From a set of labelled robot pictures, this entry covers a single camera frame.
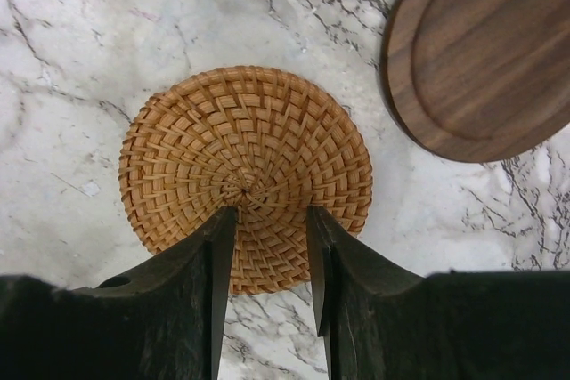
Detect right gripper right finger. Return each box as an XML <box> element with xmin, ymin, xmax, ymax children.
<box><xmin>306</xmin><ymin>206</ymin><xmax>569</xmax><ymax>379</ymax></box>

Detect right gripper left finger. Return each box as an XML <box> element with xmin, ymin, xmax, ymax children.
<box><xmin>1</xmin><ymin>206</ymin><xmax>237</xmax><ymax>379</ymax></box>

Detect woven rattan coaster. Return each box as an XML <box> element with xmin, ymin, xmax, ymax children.
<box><xmin>118</xmin><ymin>66</ymin><xmax>373</xmax><ymax>295</ymax></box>

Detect dark walnut coaster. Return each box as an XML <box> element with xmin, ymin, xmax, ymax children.
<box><xmin>380</xmin><ymin>0</ymin><xmax>569</xmax><ymax>163</ymax></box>

